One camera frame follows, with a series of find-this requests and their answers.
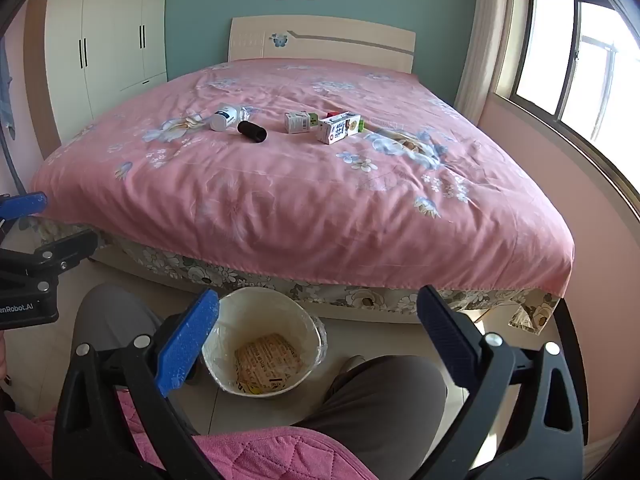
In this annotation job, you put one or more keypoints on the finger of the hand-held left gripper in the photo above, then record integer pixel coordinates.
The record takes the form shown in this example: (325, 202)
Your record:
(22, 205)
(65, 251)

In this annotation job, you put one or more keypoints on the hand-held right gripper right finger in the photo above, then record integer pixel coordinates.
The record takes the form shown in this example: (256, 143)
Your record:
(445, 335)

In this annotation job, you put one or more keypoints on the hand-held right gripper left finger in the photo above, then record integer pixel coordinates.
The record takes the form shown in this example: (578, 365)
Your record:
(184, 347)

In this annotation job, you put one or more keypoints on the white trash bin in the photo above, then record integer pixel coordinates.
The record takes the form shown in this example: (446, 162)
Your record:
(310, 345)

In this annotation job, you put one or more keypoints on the white pill bottle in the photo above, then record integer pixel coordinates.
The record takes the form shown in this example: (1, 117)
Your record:
(221, 117)

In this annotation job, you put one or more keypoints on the black cylinder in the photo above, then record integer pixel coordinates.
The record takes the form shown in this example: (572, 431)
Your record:
(251, 131)

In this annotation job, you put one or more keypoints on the white milk carton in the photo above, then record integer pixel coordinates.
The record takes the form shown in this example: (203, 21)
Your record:
(339, 128)

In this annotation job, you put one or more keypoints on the person's left leg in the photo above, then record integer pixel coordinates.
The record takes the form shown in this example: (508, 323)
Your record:
(112, 315)

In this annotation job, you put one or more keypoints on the person's leg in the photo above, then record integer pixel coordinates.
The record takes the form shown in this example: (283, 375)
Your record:
(112, 315)
(385, 405)

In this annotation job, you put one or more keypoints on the printed brown paper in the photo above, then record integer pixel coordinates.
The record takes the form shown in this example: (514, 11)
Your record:
(270, 360)

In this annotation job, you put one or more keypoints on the person's right leg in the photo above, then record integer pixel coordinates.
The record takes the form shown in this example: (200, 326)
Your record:
(385, 405)

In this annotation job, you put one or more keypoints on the beige shoe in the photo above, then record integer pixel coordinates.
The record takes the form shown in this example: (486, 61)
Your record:
(352, 363)

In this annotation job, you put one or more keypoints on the hanging blue cloth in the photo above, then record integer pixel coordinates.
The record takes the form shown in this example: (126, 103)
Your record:
(5, 95)

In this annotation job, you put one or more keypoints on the pink quilted jacket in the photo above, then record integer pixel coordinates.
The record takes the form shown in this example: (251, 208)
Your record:
(265, 455)

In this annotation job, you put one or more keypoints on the pink floral blanket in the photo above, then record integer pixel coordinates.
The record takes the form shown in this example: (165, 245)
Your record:
(300, 200)

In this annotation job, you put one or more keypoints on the white wardrobe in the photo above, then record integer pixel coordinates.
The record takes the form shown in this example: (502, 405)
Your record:
(105, 35)

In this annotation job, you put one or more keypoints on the small white box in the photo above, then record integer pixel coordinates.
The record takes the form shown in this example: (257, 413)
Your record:
(296, 122)

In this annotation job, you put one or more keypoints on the window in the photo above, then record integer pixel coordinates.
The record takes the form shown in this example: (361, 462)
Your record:
(560, 60)

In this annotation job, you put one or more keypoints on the beige curtain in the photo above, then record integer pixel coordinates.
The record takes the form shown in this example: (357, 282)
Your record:
(482, 35)

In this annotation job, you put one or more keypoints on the beige bed headboard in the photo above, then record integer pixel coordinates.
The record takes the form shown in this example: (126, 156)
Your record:
(325, 42)

